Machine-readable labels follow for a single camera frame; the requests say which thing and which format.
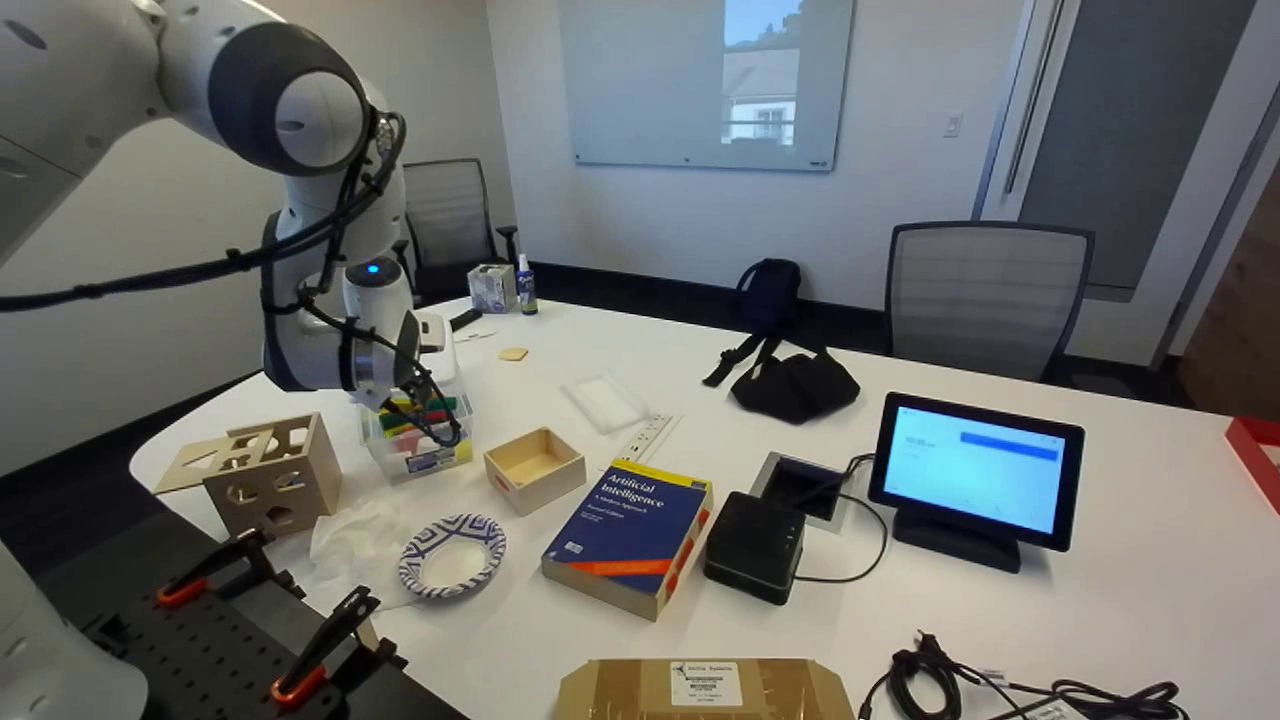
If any small black box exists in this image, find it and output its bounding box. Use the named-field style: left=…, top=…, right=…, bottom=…
left=700, top=486, right=811, bottom=606

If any crumpled clear plastic bag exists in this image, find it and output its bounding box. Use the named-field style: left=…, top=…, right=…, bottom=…
left=299, top=495, right=419, bottom=591

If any black tablet cable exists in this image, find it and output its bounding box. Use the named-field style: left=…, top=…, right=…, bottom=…
left=792, top=453, right=895, bottom=586

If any red black clamp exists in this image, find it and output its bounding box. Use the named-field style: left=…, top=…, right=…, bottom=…
left=76, top=584, right=474, bottom=720

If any black mesh office chair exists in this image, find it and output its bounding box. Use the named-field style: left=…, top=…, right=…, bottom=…
left=398, top=155, right=526, bottom=302

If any grey mesh office chair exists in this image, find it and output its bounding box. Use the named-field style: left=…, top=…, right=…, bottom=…
left=884, top=216, right=1100, bottom=382

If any folded white napkin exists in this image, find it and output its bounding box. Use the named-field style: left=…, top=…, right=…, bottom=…
left=561, top=374, right=649, bottom=439

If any clear container with white lid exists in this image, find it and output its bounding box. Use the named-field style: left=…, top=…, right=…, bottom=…
left=358, top=315, right=479, bottom=483

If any wall whiteboard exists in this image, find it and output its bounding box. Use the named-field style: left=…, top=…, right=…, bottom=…
left=555, top=0, right=860, bottom=181

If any coiled black cable bundle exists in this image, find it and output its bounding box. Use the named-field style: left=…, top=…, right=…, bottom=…
left=857, top=627, right=969, bottom=720

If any orange handled black clamp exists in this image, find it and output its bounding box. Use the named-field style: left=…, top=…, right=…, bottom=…
left=151, top=522, right=309, bottom=616
left=268, top=584, right=407, bottom=710

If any clear plastic ruler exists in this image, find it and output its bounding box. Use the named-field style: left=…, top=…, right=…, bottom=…
left=618, top=409, right=679, bottom=464

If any blue hardcover textbook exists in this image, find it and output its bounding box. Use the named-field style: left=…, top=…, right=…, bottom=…
left=537, top=457, right=717, bottom=624

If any black fabric bag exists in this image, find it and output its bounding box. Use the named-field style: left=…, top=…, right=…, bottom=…
left=700, top=255, right=863, bottom=428

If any red object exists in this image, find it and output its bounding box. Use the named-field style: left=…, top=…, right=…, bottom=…
left=1223, top=413, right=1280, bottom=521

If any white plastic chair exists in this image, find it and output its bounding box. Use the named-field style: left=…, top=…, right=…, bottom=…
left=0, top=540, right=151, bottom=720

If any black tablet screen on stand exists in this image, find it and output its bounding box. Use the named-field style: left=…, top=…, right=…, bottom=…
left=863, top=388, right=1090, bottom=574

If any wooden shape sorter box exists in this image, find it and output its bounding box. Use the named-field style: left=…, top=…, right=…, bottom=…
left=158, top=413, right=351, bottom=545

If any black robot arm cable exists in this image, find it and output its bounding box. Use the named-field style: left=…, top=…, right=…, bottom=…
left=0, top=107, right=412, bottom=390

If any loose black cable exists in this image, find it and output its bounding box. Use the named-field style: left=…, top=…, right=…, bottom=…
left=957, top=658, right=1192, bottom=720

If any small spray bottle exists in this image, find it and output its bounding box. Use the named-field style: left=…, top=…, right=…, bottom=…
left=512, top=247, right=542, bottom=321

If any small wooden box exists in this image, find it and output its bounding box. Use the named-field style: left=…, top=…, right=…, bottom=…
left=479, top=423, right=591, bottom=521

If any table power socket hatch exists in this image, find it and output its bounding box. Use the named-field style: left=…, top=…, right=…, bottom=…
left=750, top=449, right=854, bottom=522

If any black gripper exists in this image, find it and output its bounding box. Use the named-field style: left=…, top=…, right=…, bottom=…
left=382, top=309, right=470, bottom=453

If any flat cardboard box with label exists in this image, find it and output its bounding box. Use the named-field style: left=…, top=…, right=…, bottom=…
left=548, top=656, right=857, bottom=720

